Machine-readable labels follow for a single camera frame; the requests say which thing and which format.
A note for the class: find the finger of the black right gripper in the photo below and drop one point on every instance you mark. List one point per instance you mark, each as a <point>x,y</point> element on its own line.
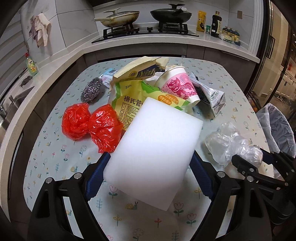
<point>283,162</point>
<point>247,169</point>

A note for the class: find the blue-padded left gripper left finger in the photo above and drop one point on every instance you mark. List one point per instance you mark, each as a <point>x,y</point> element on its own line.
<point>96,178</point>

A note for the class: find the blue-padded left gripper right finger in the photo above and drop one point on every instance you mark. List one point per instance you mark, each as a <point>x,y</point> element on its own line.
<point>201,175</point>

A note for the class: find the clear plastic bag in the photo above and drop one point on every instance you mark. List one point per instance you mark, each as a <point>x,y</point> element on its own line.
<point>227,141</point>

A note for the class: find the white foam block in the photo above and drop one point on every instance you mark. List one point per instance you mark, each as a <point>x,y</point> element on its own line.
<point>152,157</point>

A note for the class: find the yellow green noodle package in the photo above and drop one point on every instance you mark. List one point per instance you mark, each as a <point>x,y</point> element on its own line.
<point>127,97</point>

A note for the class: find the pink lion paper cup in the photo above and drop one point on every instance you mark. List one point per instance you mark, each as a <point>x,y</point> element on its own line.
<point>176,81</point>

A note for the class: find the cream dried fruit snack bag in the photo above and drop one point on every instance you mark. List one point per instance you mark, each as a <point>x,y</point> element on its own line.
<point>140,69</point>

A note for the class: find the trash bin with liner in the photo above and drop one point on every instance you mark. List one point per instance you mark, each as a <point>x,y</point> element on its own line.
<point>277,130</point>

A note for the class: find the floral tablecloth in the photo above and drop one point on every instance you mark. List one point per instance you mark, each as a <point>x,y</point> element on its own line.
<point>120,216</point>

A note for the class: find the red plastic bag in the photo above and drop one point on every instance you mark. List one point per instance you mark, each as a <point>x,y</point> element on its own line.
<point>102,125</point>

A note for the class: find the crushed grey milk carton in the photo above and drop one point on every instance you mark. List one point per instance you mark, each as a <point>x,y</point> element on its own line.
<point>212,97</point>

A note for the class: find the steel wool scrubber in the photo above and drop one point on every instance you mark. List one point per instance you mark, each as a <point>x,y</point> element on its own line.
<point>92,90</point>

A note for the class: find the blue pink wipes packet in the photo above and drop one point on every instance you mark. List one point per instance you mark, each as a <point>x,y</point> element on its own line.
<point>107,76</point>

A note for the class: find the steel sink faucet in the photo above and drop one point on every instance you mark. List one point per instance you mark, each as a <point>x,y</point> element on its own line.
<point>8,113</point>

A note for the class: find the dark scrubber on counter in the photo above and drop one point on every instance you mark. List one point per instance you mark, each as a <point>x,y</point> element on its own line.
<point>25,81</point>

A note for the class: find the green dish soap bottle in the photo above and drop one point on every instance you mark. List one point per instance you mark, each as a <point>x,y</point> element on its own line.
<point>31,65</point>

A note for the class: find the green lidded spice jar set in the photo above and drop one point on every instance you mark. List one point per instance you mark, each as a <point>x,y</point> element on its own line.
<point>231,36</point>

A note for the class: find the small green jar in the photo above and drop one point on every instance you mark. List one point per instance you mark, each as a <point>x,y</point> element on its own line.
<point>208,29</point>

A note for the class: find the black gas stove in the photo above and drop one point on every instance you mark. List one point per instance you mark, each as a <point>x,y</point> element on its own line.
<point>130,30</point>

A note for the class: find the dark soy sauce bottle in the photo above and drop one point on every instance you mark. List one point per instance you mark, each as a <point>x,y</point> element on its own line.
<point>216,24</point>

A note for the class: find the yellow seasoning bag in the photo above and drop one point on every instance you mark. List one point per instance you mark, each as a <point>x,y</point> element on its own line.
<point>201,22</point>

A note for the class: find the black wok with lid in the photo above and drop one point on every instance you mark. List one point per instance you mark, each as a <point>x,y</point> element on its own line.
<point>176,14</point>

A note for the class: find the hanging dish cloths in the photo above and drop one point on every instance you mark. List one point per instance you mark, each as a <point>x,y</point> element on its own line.
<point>39,29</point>

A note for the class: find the cream frying pan with lid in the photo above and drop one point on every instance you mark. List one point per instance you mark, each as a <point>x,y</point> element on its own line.
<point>118,18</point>

